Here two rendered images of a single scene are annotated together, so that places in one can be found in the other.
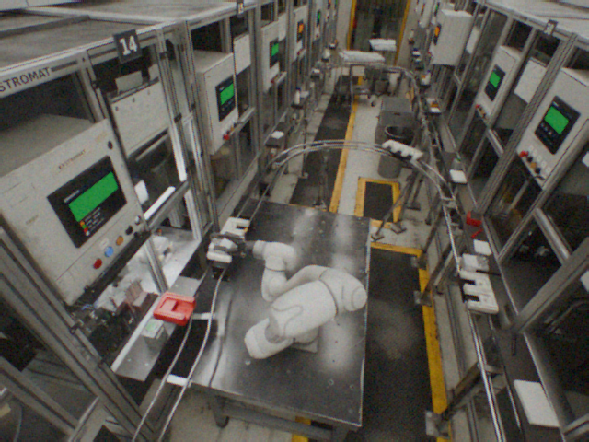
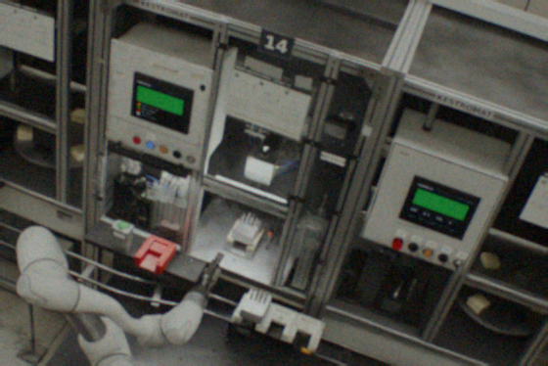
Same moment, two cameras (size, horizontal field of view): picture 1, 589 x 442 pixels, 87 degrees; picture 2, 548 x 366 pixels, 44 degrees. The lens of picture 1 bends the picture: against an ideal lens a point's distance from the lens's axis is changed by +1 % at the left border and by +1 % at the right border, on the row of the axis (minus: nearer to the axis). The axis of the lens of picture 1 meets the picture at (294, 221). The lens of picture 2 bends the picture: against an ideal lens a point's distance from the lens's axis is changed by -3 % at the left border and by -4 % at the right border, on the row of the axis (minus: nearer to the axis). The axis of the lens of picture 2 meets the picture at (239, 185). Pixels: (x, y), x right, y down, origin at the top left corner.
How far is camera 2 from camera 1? 2.19 m
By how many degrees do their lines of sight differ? 69
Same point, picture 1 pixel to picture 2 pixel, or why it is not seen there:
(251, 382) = (75, 346)
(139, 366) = (100, 234)
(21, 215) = (116, 66)
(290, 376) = not seen: outside the picture
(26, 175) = (132, 51)
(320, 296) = (32, 251)
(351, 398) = not seen: outside the picture
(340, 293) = (32, 268)
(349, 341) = not seen: outside the picture
